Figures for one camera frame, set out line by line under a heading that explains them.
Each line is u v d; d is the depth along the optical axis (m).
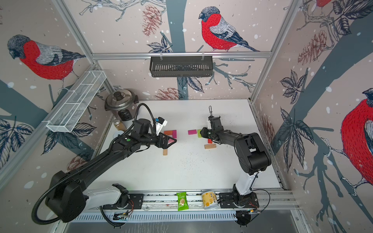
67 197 0.39
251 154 0.49
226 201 0.73
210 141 0.95
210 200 0.68
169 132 1.00
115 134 0.95
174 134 1.00
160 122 0.71
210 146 0.93
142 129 0.62
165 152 0.91
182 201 0.73
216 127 0.78
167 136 0.69
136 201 0.73
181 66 1.06
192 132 1.01
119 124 0.96
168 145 0.70
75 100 0.78
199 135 1.00
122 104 0.95
